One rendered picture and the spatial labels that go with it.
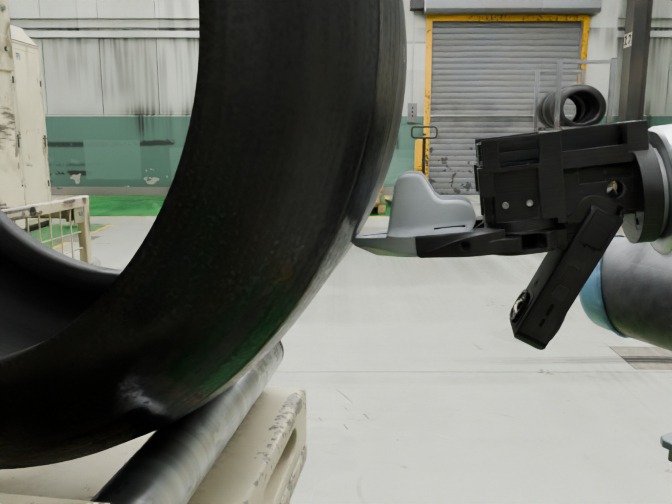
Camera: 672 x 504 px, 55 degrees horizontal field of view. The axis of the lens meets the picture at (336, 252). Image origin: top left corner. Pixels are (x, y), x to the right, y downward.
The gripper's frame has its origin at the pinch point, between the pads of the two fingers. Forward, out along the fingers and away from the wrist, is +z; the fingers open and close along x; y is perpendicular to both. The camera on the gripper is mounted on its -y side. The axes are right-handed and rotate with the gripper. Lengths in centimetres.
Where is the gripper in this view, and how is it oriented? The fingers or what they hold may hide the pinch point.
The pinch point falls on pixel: (371, 248)
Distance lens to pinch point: 49.3
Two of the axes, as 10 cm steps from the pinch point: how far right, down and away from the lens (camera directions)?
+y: -1.2, -9.8, -1.7
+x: -1.5, 1.8, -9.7
